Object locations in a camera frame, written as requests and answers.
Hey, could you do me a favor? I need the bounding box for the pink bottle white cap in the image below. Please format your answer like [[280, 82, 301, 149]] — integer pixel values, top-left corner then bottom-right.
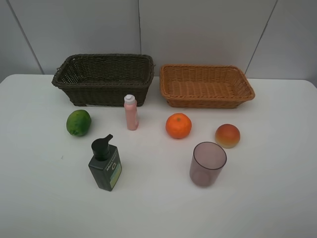
[[124, 94, 139, 130]]

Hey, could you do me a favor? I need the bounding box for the dark green pump bottle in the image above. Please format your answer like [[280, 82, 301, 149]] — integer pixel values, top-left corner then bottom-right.
[[88, 134, 122, 191]]

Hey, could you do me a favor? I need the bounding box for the translucent purple plastic cup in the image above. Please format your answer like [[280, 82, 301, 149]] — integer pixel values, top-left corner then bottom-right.
[[189, 141, 227, 187]]

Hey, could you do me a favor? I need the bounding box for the dark brown wicker basket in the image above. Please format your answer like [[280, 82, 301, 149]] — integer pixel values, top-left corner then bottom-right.
[[52, 54, 154, 107]]

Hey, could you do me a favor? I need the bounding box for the orange tangerine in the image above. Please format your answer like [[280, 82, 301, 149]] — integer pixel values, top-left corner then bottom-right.
[[165, 113, 192, 139]]

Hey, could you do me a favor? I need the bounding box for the light brown wicker basket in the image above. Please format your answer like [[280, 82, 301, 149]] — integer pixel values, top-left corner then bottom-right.
[[159, 64, 255, 109]]

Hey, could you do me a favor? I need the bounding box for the green lime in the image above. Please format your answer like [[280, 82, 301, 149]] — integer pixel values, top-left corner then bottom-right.
[[66, 110, 92, 137]]

